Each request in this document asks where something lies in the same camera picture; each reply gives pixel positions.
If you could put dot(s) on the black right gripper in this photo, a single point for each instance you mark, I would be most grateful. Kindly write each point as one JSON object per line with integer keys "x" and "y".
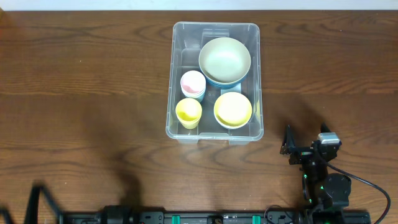
{"x": 288, "y": 147}

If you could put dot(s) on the white bowl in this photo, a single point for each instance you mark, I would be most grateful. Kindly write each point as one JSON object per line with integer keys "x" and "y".
{"x": 227, "y": 126}

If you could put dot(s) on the yellow bowl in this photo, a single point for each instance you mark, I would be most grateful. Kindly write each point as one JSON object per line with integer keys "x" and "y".
{"x": 233, "y": 108}

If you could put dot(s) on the clear plastic storage bin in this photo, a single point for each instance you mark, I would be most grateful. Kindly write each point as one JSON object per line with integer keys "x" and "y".
{"x": 187, "y": 41}

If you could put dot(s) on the cream beige bowl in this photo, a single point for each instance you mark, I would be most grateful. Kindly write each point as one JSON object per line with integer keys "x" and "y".
{"x": 224, "y": 59}

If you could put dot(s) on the cream white cup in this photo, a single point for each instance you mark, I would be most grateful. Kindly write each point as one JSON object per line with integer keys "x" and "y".
{"x": 188, "y": 93}

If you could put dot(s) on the blue plastic cup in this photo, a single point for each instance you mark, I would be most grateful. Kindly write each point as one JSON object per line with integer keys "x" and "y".
{"x": 199, "y": 98}

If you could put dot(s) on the yellow cup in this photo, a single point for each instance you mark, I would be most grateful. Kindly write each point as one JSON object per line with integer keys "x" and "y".
{"x": 189, "y": 112}

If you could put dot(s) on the pink plastic cup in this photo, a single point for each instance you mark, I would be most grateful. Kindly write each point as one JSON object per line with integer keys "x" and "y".
{"x": 193, "y": 82}

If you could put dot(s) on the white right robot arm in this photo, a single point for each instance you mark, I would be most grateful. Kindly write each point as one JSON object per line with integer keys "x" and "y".
{"x": 327, "y": 194}

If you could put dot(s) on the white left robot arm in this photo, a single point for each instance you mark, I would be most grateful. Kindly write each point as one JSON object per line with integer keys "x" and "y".
{"x": 32, "y": 210}

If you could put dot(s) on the white label in bin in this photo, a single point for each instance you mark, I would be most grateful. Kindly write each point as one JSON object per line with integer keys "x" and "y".
{"x": 236, "y": 88}

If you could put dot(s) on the blue bowl under beige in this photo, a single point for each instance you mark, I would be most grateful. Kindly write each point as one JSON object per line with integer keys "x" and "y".
{"x": 223, "y": 85}

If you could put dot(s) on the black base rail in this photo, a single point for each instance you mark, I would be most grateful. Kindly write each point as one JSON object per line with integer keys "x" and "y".
{"x": 276, "y": 215}

